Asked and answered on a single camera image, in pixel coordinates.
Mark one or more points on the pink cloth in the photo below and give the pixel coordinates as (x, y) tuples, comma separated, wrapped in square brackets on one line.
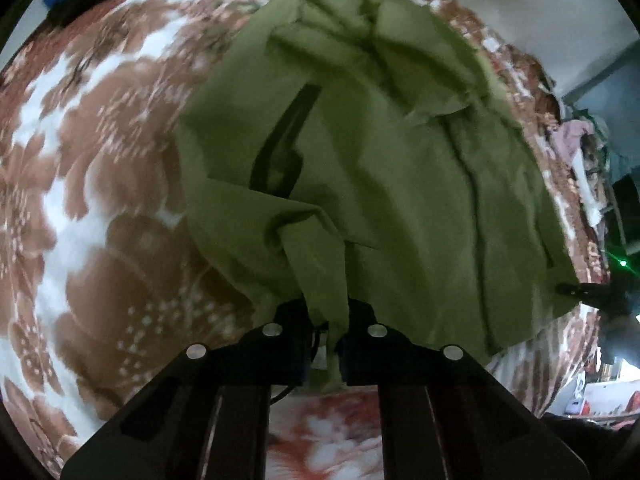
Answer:
[(570, 135)]

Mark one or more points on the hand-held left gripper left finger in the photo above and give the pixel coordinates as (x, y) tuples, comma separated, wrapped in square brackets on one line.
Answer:
[(299, 345)]

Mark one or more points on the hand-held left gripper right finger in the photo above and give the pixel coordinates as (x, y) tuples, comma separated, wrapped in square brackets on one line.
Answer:
[(350, 350)]

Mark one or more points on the white cloth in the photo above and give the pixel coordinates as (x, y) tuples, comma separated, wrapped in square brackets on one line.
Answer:
[(586, 187)]

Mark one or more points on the floral brown blanket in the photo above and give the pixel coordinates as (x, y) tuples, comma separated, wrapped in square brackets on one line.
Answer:
[(100, 210)]

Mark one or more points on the green zip jacket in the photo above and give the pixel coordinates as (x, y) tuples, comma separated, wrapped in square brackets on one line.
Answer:
[(400, 185)]

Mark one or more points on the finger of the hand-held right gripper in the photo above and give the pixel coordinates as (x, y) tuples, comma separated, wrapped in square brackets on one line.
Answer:
[(580, 291)]

